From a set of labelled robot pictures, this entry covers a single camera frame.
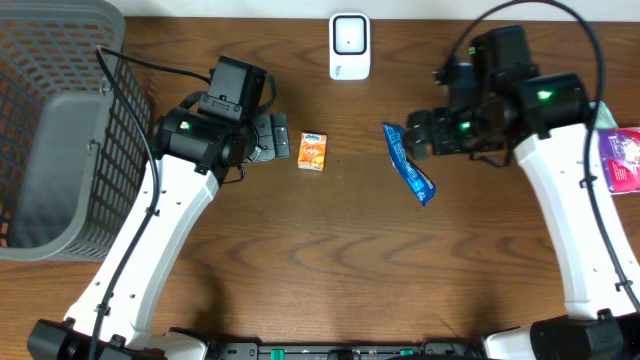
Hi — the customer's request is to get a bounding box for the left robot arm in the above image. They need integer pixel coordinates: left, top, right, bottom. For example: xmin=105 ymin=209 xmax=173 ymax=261
xmin=27 ymin=107 xmax=290 ymax=359

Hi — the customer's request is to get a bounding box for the mint green wipes pack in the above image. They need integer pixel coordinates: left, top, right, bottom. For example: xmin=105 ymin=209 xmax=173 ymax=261
xmin=590 ymin=101 xmax=618 ymax=130

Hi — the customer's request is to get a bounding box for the blue Oreo cookie pack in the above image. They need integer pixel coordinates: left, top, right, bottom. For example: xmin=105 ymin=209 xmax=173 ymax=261
xmin=383 ymin=123 xmax=436 ymax=206

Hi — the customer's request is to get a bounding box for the orange snack packet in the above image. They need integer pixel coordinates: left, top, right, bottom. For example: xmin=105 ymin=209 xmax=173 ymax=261
xmin=297 ymin=132 xmax=327 ymax=171

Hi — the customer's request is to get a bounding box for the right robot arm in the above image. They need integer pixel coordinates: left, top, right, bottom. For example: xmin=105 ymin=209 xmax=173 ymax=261
xmin=403 ymin=73 xmax=639 ymax=359

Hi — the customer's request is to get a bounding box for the purple sanitary pad pack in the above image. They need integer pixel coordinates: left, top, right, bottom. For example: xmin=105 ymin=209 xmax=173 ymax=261
xmin=597 ymin=127 xmax=639 ymax=194

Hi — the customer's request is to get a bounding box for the white barcode scanner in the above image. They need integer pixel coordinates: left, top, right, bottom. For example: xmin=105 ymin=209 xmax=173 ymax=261
xmin=329 ymin=12 xmax=372 ymax=81

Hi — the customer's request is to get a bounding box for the grey plastic mesh basket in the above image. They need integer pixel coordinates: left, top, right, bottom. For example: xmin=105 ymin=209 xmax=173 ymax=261
xmin=1 ymin=1 xmax=151 ymax=261

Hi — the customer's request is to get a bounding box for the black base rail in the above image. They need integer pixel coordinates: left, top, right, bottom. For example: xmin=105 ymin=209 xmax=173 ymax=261
xmin=205 ymin=339 xmax=487 ymax=360

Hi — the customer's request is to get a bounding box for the black cable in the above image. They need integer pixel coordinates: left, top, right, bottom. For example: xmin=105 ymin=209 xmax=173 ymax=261
xmin=88 ymin=44 xmax=212 ymax=360
xmin=439 ymin=0 xmax=640 ymax=311

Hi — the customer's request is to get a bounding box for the right black cable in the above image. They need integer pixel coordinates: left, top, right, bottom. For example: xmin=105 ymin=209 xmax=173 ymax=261
xmin=439 ymin=0 xmax=640 ymax=311

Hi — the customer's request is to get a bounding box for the left black cable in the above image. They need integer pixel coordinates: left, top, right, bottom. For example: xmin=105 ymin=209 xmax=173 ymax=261
xmin=88 ymin=44 xmax=212 ymax=360

